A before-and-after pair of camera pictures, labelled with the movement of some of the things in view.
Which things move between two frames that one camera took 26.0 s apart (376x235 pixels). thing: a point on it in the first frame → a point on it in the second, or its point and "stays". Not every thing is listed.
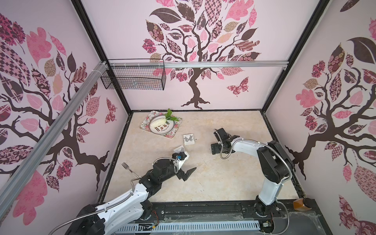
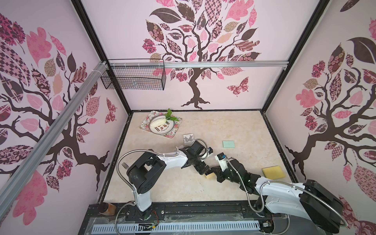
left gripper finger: [181, 175] → [205, 169]
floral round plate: [159, 125] stays
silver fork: [126, 167] stays
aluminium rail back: [151, 64] stays
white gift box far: [188, 139] stays
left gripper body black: [171, 173] → [198, 162]
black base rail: [233, 210] stays
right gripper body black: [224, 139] → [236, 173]
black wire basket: [135, 74] stays
